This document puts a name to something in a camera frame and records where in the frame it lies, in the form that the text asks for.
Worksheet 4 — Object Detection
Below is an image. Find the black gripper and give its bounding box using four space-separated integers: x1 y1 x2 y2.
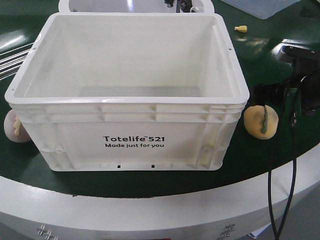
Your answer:
252 46 320 116

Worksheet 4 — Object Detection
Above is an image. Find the yellow plush bun green stripe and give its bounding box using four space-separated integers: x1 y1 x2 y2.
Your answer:
243 105 279 140

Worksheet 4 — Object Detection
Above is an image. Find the white plastic Totelife crate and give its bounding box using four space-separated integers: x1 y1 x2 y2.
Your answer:
4 12 249 171

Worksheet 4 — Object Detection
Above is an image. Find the pink plush bun toy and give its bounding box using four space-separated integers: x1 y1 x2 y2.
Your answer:
3 110 31 143

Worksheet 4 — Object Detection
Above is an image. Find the small yellow toy piece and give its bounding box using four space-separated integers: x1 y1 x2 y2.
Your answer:
234 25 248 33

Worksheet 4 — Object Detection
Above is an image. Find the clear plastic lid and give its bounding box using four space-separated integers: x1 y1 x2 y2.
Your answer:
222 0 299 20

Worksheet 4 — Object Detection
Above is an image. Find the white round conveyor rim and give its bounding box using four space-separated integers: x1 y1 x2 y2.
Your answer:
0 142 320 240

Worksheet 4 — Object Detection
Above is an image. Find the metal latch right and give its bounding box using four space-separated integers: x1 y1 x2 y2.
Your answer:
217 223 235 240

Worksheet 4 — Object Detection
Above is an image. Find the metal latch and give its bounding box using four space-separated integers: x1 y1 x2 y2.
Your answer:
36 224 59 240
217 223 235 240

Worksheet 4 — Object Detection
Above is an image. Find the white inner conveyor hub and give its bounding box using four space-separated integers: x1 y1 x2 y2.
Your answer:
58 0 215 14

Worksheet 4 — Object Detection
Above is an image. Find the metal rods bundle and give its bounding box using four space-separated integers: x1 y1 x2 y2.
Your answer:
0 43 33 80

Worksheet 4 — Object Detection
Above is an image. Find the metal latch left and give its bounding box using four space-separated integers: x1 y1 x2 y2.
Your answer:
36 224 59 240

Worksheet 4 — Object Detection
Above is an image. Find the black cable two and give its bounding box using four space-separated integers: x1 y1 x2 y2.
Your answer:
279 69 318 240

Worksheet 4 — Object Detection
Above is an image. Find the black cable one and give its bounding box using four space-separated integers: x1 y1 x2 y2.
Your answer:
267 84 298 240

